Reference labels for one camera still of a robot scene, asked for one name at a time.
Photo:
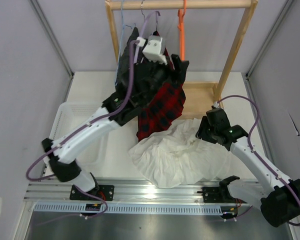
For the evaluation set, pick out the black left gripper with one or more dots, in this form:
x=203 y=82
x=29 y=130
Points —
x=177 y=75

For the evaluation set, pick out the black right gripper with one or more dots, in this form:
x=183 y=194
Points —
x=201 y=132

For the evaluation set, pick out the white pleated skirt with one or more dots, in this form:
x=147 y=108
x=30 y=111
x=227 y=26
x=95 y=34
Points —
x=176 y=157

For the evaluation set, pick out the orange hanger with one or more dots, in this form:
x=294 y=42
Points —
x=181 y=28

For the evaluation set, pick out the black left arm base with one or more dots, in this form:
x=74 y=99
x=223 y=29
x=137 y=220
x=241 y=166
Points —
x=105 y=192

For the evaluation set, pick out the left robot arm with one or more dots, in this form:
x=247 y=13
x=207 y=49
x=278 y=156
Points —
x=116 y=111

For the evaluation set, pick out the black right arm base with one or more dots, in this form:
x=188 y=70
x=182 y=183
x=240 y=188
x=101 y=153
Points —
x=216 y=195

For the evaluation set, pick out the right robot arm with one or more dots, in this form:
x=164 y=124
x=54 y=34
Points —
x=278 y=198

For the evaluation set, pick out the light blue hanger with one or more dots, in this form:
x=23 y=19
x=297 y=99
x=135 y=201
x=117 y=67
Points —
x=122 y=30

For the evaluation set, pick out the wooden clothes rack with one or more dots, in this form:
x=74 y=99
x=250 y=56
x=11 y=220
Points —
x=200 y=95

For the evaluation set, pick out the red black plaid garment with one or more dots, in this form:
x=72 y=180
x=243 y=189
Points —
x=159 y=109

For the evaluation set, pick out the white plastic basket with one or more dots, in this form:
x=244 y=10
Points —
x=69 y=116

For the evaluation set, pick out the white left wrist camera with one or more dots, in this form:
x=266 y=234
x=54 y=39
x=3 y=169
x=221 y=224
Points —
x=153 y=49

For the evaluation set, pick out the aluminium mounting rail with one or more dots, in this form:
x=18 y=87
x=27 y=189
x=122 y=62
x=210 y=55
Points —
x=125 y=191

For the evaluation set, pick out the aluminium frame post right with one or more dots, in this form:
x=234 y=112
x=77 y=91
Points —
x=270 y=37

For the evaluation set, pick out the aluminium frame post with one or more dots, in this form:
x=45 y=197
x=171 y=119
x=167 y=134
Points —
x=51 y=36
x=270 y=37

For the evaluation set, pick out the aluminium frame post left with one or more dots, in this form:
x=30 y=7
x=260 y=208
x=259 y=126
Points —
x=51 y=36

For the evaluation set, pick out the slotted cable duct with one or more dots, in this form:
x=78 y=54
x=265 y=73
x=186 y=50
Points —
x=123 y=208

